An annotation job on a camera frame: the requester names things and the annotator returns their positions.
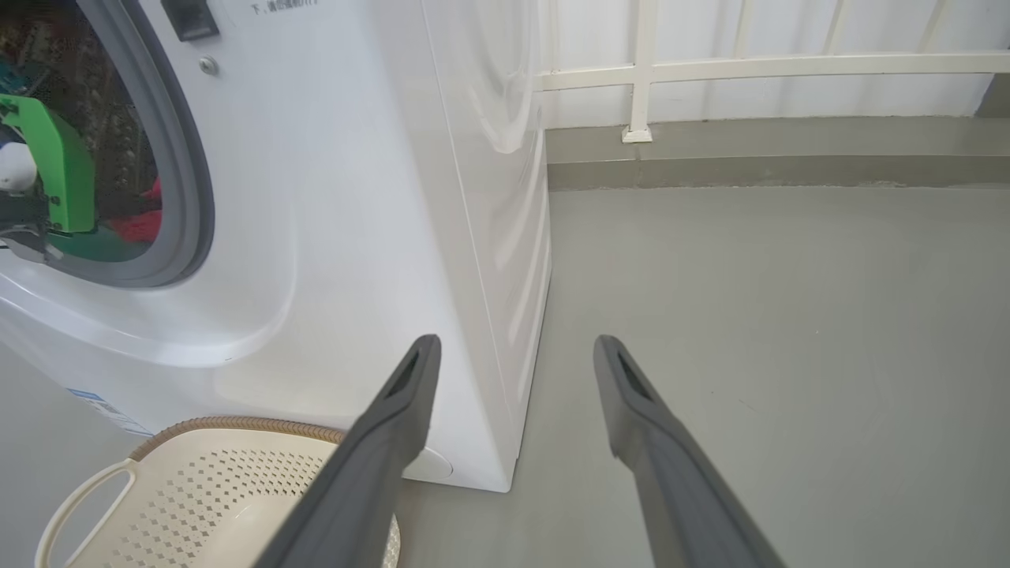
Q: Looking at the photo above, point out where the white metal railing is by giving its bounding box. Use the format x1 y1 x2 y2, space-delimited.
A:
537 0 1010 144

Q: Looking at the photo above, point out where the blue energy label sticker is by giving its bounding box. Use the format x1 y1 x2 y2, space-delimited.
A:
67 388 155 436

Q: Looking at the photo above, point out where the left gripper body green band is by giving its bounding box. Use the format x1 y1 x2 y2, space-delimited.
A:
0 94 98 235

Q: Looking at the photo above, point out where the red and white garment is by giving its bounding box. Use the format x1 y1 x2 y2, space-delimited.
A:
107 177 163 245

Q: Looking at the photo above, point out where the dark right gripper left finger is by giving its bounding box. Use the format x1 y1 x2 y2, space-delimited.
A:
252 334 443 568

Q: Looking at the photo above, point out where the cream perforated laundry basket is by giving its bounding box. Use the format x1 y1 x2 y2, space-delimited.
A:
36 417 401 568

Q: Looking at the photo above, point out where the steel washer drum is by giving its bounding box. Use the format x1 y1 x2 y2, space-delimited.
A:
0 0 164 263

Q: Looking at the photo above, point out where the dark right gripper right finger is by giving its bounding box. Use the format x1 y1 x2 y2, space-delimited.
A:
593 334 790 568

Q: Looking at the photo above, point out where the round white filter cover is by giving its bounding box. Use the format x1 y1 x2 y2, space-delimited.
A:
402 446 455 480

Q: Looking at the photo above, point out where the white front-load washing machine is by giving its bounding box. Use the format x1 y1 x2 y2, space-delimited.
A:
0 0 553 494

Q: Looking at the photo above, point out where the grey rubber door gasket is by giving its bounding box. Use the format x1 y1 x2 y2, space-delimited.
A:
0 0 215 290

